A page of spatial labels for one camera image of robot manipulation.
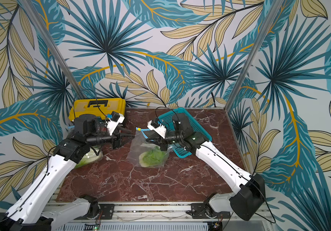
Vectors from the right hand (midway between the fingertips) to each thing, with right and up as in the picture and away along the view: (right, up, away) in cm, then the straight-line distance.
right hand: (147, 138), depth 68 cm
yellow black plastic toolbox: (-36, +18, +30) cm, 50 cm away
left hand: (-7, +1, -3) cm, 8 cm away
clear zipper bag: (-7, -5, +12) cm, 15 cm away
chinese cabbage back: (+2, -11, +9) cm, 14 cm away
